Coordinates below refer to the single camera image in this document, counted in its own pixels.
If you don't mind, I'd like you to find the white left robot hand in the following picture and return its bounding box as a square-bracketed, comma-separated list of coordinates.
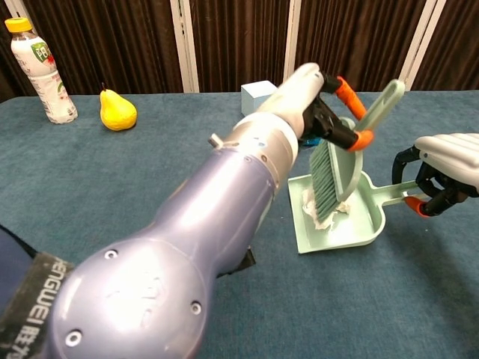
[256, 62, 375, 153]

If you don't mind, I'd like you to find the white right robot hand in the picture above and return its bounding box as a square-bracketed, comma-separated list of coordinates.
[391, 132, 479, 218]

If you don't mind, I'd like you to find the light green hand broom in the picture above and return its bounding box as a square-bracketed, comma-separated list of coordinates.
[308, 79, 406, 221]

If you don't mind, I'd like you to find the white tissue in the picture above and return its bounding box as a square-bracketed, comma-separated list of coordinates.
[301, 188, 351, 231]

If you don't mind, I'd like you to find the light green plastic dustpan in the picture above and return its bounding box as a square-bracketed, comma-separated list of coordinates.
[287, 174, 430, 255]

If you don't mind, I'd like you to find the pale grey-blue cube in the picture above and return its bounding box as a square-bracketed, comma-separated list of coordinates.
[240, 79, 280, 117]

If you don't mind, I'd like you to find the brown curtain folding screen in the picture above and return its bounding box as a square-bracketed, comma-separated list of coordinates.
[0, 0, 479, 104]

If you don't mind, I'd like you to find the blue felt table cover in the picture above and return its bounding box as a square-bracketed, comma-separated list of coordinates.
[0, 89, 479, 359]

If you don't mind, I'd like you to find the yellow pear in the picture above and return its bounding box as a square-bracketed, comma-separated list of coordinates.
[99, 82, 138, 132]

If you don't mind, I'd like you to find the white bottle with yellow cap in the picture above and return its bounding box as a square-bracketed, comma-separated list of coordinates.
[4, 16, 79, 125]

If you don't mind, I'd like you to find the black printed arm strap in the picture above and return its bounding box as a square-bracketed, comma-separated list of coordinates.
[0, 251, 78, 359]

